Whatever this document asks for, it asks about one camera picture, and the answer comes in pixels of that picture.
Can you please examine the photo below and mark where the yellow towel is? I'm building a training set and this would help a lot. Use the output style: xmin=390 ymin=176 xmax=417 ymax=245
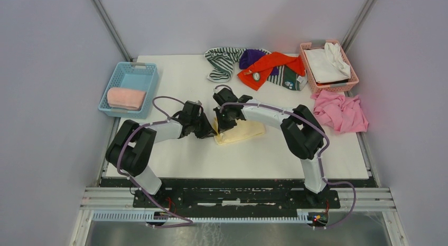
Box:
xmin=214 ymin=120 xmax=266 ymax=145

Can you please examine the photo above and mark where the light pink towel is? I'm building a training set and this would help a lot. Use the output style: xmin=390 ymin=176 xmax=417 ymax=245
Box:
xmin=106 ymin=87 xmax=146 ymax=110

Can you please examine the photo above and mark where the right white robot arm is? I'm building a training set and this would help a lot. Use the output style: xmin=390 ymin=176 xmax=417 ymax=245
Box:
xmin=213 ymin=86 xmax=329 ymax=208

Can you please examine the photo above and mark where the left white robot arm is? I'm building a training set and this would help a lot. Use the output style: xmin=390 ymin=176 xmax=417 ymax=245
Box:
xmin=105 ymin=101 xmax=217 ymax=207

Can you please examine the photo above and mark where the orange towel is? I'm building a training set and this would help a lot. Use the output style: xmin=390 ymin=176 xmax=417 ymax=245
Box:
xmin=237 ymin=52 xmax=306 ymax=91

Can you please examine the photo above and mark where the green white striped towel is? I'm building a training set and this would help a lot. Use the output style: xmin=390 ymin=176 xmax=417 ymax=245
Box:
xmin=204 ymin=47 xmax=246 ymax=83

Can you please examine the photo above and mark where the purple towel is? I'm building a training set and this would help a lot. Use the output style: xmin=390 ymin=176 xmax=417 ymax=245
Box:
xmin=238 ymin=49 xmax=270 ymax=70

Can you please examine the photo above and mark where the blue plastic basket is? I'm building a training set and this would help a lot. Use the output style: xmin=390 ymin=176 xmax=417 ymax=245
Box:
xmin=98 ymin=62 xmax=159 ymax=119

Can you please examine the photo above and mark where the dark green striped towel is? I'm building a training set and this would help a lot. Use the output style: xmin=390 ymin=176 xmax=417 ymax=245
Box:
xmin=267 ymin=65 xmax=307 ymax=91

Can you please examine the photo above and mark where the pink plastic basket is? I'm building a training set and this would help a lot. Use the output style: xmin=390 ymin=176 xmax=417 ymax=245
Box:
xmin=300 ymin=40 xmax=359 ymax=93

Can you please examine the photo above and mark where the white cloth in basket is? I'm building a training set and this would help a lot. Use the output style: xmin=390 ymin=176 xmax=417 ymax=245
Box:
xmin=304 ymin=42 xmax=351 ymax=84

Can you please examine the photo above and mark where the bright pink cloth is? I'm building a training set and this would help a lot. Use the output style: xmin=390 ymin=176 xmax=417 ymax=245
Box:
xmin=311 ymin=90 xmax=369 ymax=134

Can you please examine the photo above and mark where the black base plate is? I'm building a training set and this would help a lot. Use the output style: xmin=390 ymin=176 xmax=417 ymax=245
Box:
xmin=99 ymin=177 xmax=377 ymax=219

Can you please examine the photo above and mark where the white cable duct rail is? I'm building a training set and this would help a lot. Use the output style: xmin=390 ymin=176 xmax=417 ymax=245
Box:
xmin=92 ymin=210 xmax=312 ymax=224

